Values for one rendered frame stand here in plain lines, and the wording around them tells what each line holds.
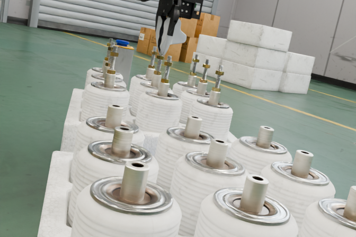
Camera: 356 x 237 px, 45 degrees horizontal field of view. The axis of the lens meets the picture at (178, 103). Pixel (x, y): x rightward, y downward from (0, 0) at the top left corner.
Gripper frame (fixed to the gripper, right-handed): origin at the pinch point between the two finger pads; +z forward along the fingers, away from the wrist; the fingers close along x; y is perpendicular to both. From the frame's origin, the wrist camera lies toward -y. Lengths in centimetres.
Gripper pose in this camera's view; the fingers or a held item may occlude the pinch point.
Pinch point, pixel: (160, 48)
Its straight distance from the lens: 105.0
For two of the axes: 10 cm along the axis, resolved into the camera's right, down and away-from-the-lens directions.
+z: -1.9, 9.6, 1.8
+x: -4.6, -2.5, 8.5
